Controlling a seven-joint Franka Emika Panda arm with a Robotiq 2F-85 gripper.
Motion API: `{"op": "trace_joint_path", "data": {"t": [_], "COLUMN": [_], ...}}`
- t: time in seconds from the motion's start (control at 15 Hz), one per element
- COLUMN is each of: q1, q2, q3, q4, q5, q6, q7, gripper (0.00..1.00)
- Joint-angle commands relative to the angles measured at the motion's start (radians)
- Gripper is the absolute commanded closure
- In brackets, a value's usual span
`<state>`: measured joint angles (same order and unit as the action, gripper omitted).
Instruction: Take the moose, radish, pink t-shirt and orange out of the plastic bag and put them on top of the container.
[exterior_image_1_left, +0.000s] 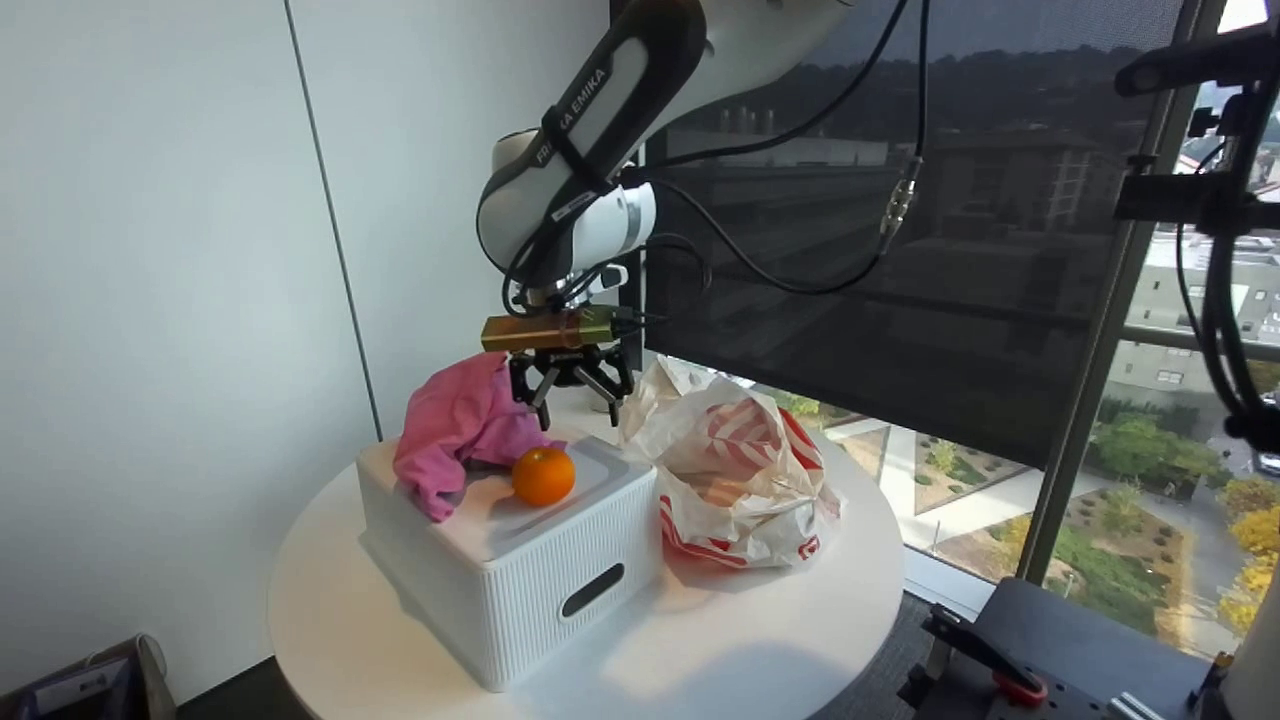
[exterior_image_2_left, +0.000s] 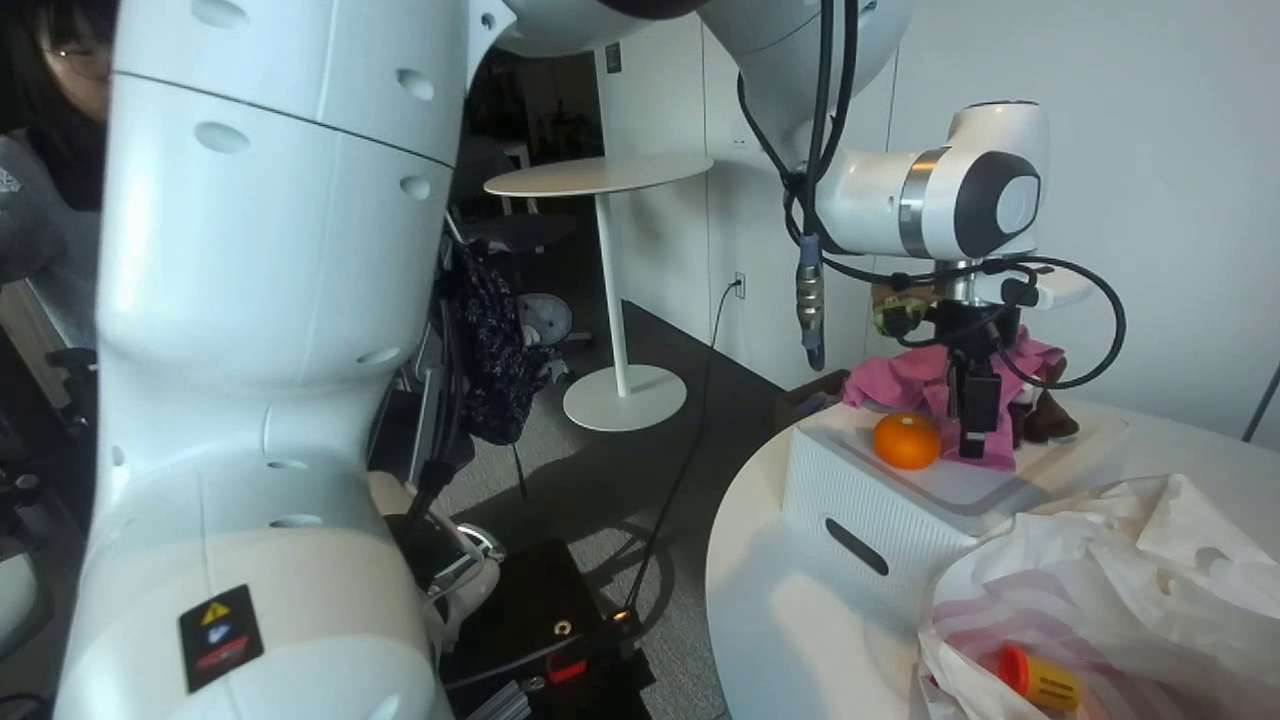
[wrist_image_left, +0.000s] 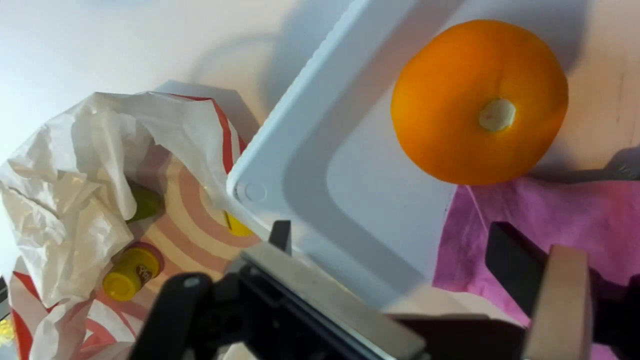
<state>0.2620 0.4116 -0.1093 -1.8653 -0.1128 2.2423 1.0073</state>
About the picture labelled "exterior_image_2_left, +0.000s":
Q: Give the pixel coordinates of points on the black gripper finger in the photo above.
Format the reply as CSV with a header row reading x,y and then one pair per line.
x,y
978,402

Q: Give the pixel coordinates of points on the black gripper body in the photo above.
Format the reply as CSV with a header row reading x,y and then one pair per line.
x,y
982,326

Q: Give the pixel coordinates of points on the pink t-shirt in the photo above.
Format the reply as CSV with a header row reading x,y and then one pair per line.
x,y
906,380

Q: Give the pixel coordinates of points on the orange fruit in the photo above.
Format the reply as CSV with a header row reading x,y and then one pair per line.
x,y
911,441

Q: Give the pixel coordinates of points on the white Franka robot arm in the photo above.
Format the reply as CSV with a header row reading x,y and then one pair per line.
x,y
267,265

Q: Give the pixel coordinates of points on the white red plastic bag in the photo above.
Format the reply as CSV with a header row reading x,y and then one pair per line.
x,y
1133,560

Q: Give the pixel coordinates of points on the white lidded storage box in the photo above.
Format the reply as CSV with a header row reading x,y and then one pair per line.
x,y
855,507

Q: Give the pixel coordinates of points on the round white side table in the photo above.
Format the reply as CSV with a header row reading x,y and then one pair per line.
x,y
600,176

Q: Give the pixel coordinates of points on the white round helmet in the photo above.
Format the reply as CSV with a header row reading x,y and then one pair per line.
x,y
547,319

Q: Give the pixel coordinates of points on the black control box red button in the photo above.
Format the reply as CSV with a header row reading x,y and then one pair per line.
x,y
547,613

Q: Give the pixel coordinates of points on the dark patterned backpack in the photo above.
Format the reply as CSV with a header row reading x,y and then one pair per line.
x,y
486,332

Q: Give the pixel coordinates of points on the person with black hair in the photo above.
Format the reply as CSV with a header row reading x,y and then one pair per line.
x,y
75,67

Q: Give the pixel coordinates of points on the yellow-green wrist camera box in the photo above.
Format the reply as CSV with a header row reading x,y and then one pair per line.
x,y
906,314

